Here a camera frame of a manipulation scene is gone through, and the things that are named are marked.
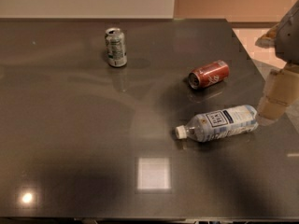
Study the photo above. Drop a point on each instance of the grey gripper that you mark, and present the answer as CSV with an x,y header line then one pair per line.
x,y
290,36

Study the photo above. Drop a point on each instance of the clear plastic water bottle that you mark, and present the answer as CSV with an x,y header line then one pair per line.
x,y
219,124

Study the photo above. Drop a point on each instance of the green and white soda can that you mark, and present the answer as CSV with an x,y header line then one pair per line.
x,y
116,48

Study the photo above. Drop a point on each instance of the red coke can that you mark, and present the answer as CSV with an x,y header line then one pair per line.
x,y
208,75

